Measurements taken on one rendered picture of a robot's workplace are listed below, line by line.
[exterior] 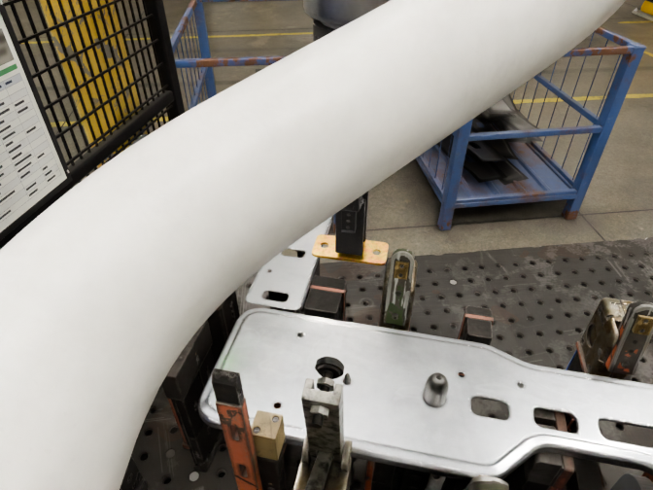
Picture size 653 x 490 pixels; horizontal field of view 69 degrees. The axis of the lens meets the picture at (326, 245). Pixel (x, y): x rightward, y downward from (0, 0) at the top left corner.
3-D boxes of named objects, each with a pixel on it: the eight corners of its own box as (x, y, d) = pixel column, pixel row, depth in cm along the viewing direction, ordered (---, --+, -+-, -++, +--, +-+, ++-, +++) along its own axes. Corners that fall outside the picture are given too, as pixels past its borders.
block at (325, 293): (351, 367, 107) (356, 277, 90) (342, 411, 99) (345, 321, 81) (310, 360, 109) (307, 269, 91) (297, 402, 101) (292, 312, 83)
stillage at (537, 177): (389, 133, 353) (401, -9, 293) (491, 126, 362) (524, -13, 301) (440, 230, 261) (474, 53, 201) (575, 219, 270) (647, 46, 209)
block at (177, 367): (230, 416, 98) (207, 317, 79) (207, 472, 89) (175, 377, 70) (217, 413, 99) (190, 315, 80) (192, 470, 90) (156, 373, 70)
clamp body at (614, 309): (575, 410, 99) (646, 294, 77) (588, 468, 90) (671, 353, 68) (530, 402, 101) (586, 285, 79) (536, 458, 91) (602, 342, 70)
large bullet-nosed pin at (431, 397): (443, 396, 70) (451, 368, 65) (443, 415, 67) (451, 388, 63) (422, 392, 70) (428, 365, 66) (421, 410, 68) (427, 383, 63)
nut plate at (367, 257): (389, 244, 55) (390, 236, 54) (385, 266, 52) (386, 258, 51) (318, 235, 56) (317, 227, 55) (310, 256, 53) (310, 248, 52)
